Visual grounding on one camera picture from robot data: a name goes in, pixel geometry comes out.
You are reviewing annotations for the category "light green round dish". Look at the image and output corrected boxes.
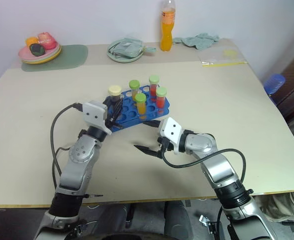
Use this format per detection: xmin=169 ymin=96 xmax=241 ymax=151
xmin=106 ymin=37 xmax=157 ymax=63

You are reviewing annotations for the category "blue test tube rack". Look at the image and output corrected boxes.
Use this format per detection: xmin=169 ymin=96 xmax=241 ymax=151
xmin=103 ymin=84 xmax=171 ymax=133

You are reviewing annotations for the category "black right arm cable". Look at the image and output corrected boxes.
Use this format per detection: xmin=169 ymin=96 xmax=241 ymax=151
xmin=161 ymin=147 xmax=247 ymax=188

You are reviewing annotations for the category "dark grey rounded shape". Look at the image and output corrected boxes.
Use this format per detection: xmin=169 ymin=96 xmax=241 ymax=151
xmin=163 ymin=199 xmax=190 ymax=240

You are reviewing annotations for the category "green plate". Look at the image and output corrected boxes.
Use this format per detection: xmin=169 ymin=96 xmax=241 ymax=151
xmin=21 ymin=56 xmax=59 ymax=65

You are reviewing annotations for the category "yellow plate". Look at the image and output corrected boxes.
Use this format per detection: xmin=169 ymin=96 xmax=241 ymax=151
xmin=21 ymin=45 xmax=62 ymax=63

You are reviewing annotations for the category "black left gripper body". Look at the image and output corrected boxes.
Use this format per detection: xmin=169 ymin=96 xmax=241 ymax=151
xmin=104 ymin=109 xmax=122 ymax=131

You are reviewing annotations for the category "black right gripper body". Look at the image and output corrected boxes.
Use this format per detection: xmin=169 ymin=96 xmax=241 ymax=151
xmin=157 ymin=136 xmax=175 ymax=159

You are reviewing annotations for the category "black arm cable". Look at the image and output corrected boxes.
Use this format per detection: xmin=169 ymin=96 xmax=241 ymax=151
xmin=50 ymin=102 xmax=84 ymax=191
xmin=161 ymin=147 xmax=247 ymax=188

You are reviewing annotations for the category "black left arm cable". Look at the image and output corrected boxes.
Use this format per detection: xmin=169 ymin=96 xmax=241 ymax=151
xmin=50 ymin=102 xmax=84 ymax=191

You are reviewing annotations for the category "green-capped orange test tube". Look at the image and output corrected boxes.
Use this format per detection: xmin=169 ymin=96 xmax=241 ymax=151
xmin=134 ymin=92 xmax=147 ymax=120

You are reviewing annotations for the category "light green folded pouch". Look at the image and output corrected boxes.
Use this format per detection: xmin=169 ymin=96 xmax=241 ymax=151
xmin=108 ymin=37 xmax=143 ymax=59

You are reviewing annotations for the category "pink plate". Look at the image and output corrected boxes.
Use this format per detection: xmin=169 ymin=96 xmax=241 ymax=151
xmin=18 ymin=42 xmax=61 ymax=61

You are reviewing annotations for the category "green placemat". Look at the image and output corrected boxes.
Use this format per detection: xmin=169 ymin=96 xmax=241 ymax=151
xmin=21 ymin=44 xmax=89 ymax=73

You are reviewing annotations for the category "light green crumpled cloth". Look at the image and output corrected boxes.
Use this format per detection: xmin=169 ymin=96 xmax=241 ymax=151
xmin=172 ymin=32 xmax=220 ymax=51

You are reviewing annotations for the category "green-capped clear test tube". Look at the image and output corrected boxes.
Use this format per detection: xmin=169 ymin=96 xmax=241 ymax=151
xmin=128 ymin=79 xmax=140 ymax=97

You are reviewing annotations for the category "dark round toy fruit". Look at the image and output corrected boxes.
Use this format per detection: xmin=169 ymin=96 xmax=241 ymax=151
xmin=29 ymin=43 xmax=46 ymax=57

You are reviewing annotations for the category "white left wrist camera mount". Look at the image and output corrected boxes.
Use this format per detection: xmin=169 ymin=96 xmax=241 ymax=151
xmin=82 ymin=99 xmax=112 ymax=136

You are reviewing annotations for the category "yellow-capped dark test tube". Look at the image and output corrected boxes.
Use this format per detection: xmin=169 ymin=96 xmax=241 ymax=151
xmin=107 ymin=84 xmax=123 ymax=104

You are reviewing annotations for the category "pink toy peach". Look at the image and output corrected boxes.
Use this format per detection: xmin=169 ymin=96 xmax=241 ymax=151
xmin=36 ymin=31 xmax=57 ymax=50

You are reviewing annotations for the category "orange toy fruit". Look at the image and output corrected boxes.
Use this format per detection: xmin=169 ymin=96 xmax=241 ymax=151
xmin=25 ymin=36 xmax=39 ymax=48

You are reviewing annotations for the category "orange soda bottle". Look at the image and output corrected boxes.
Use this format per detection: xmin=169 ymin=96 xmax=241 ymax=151
xmin=160 ymin=0 xmax=176 ymax=53

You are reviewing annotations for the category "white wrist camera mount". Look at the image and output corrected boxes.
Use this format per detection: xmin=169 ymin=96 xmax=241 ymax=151
xmin=82 ymin=99 xmax=112 ymax=136
xmin=157 ymin=117 xmax=185 ymax=155

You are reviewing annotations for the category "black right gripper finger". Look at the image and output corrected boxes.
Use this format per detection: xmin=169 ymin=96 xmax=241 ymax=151
xmin=142 ymin=119 xmax=163 ymax=130
xmin=133 ymin=144 xmax=162 ymax=159

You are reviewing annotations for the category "blue plastic stool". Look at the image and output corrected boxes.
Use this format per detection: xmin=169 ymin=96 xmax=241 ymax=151
xmin=263 ymin=73 xmax=287 ymax=96

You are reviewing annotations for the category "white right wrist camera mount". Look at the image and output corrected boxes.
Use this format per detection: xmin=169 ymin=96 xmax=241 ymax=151
xmin=157 ymin=117 xmax=185 ymax=155

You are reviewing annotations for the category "green-capped red test tube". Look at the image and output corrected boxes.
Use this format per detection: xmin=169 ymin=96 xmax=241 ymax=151
xmin=148 ymin=75 xmax=160 ymax=99
xmin=155 ymin=86 xmax=168 ymax=111

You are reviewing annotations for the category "grey crumpled cover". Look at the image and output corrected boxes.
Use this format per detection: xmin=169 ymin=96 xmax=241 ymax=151
xmin=255 ymin=191 xmax=294 ymax=223

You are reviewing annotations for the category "clear zip bag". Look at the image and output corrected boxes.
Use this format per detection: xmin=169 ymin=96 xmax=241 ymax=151
xmin=198 ymin=46 xmax=248 ymax=68

